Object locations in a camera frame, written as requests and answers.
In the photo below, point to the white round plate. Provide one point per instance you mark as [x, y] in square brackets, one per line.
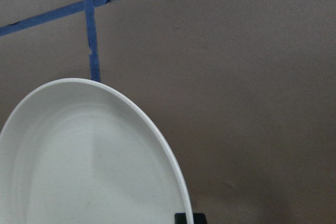
[78, 151]

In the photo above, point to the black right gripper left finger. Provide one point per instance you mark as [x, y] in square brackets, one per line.
[180, 218]

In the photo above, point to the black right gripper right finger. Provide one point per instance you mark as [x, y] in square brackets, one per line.
[199, 218]

